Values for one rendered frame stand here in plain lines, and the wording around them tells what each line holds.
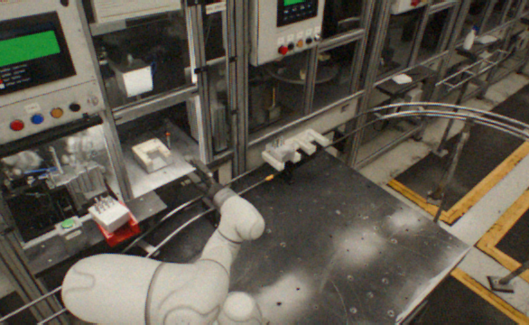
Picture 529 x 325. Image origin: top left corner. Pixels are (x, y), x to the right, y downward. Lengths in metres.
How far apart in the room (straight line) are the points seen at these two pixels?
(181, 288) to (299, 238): 1.15
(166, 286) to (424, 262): 1.38
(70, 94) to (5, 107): 0.19
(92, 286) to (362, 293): 1.18
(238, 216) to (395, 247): 0.91
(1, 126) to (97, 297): 0.76
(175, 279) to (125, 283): 0.09
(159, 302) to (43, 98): 0.85
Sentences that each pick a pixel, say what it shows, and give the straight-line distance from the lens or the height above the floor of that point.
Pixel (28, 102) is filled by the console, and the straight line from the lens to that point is 1.40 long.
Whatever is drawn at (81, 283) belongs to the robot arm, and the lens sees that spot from 0.85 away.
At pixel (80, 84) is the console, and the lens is 1.42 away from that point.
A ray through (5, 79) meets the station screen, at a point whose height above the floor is 1.58.
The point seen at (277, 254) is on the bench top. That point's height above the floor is 0.68.
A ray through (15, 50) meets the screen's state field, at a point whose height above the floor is 1.65.
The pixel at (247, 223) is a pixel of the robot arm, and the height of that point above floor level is 1.16.
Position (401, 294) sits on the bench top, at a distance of 1.78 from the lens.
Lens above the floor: 2.11
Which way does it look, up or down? 40 degrees down
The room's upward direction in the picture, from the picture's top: 2 degrees clockwise
